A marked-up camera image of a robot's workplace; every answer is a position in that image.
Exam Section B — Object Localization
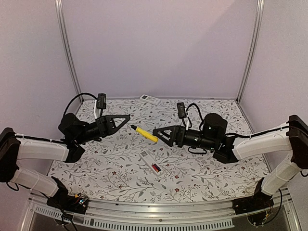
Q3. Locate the aluminium frame post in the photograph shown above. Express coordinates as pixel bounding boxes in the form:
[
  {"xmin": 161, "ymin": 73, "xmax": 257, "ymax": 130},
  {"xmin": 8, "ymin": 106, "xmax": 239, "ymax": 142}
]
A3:
[
  {"xmin": 236, "ymin": 0, "xmax": 265, "ymax": 104},
  {"xmin": 54, "ymin": 0, "xmax": 81, "ymax": 94}
]

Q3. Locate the white air conditioner remote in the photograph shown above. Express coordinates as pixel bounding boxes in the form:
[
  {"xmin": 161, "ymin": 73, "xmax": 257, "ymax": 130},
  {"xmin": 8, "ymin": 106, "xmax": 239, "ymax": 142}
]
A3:
[{"xmin": 139, "ymin": 151, "xmax": 163, "ymax": 176}]

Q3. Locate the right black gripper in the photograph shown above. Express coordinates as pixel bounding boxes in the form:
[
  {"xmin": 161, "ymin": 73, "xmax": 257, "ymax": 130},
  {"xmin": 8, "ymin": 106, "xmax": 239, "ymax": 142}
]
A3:
[{"xmin": 153, "ymin": 125, "xmax": 217, "ymax": 151}]

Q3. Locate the red black battery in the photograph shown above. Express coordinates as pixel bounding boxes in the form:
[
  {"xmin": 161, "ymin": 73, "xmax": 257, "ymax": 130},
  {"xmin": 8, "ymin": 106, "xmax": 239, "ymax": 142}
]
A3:
[{"xmin": 152, "ymin": 164, "xmax": 161, "ymax": 173}]

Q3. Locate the yellow handled screwdriver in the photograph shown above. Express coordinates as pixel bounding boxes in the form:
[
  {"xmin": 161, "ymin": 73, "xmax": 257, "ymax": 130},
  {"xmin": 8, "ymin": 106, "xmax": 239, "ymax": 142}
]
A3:
[{"xmin": 130, "ymin": 125, "xmax": 158, "ymax": 142}]

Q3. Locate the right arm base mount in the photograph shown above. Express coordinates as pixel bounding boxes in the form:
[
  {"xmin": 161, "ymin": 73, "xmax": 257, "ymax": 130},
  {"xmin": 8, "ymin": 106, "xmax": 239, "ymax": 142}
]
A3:
[{"xmin": 232, "ymin": 178, "xmax": 274, "ymax": 226}]

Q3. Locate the floral patterned table mat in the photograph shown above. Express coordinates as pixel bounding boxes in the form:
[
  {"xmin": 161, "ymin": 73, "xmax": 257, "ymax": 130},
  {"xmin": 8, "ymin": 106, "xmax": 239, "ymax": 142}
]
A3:
[{"xmin": 49, "ymin": 100, "xmax": 269, "ymax": 203}]

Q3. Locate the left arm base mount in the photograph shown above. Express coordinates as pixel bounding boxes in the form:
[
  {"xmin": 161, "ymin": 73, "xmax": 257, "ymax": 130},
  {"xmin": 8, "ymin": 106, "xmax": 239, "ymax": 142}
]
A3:
[{"xmin": 47, "ymin": 177, "xmax": 89, "ymax": 215}]

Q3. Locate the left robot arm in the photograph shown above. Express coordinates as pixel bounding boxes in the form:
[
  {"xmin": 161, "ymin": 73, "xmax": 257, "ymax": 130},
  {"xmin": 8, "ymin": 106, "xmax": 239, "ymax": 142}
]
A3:
[{"xmin": 0, "ymin": 113, "xmax": 130, "ymax": 209}]

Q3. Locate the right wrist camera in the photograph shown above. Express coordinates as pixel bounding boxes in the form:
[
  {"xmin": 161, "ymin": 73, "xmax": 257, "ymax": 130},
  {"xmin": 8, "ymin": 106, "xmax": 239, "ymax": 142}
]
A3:
[{"xmin": 177, "ymin": 102, "xmax": 187, "ymax": 119}]

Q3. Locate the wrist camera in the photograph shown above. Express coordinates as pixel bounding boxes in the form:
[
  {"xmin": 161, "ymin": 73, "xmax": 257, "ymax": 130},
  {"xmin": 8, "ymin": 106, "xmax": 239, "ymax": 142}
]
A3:
[
  {"xmin": 96, "ymin": 93, "xmax": 106, "ymax": 110},
  {"xmin": 177, "ymin": 102, "xmax": 187, "ymax": 119}
]

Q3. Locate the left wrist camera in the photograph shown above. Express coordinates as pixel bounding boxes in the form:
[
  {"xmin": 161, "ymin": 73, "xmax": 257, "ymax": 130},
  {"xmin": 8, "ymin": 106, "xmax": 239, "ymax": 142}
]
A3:
[{"xmin": 96, "ymin": 93, "xmax": 106, "ymax": 110}]

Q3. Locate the left aluminium frame post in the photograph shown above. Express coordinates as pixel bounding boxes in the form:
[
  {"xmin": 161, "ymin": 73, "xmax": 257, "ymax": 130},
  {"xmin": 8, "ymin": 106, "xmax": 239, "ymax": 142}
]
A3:
[{"xmin": 54, "ymin": 0, "xmax": 81, "ymax": 94}]

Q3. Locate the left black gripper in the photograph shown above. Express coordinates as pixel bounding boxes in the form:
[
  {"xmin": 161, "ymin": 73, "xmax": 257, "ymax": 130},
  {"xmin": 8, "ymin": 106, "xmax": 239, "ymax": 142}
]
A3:
[{"xmin": 75, "ymin": 115, "xmax": 130, "ymax": 145}]

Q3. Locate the left camera cable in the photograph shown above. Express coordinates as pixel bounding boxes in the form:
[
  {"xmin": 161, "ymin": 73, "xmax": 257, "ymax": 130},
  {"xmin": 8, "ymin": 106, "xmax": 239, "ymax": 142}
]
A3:
[{"xmin": 64, "ymin": 93, "xmax": 98, "ymax": 115}]

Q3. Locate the right aluminium frame post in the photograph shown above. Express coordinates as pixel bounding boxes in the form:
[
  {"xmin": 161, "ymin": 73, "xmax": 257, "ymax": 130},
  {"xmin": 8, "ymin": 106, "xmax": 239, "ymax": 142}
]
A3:
[{"xmin": 236, "ymin": 0, "xmax": 265, "ymax": 104}]

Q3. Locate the front aluminium rail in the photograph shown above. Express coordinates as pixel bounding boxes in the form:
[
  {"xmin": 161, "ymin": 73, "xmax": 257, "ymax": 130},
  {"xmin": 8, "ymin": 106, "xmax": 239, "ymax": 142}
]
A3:
[{"xmin": 20, "ymin": 188, "xmax": 302, "ymax": 231}]

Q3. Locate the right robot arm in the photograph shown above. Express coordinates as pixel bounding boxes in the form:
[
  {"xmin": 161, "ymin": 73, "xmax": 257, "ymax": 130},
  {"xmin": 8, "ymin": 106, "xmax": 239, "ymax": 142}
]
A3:
[{"xmin": 153, "ymin": 113, "xmax": 308, "ymax": 210}]

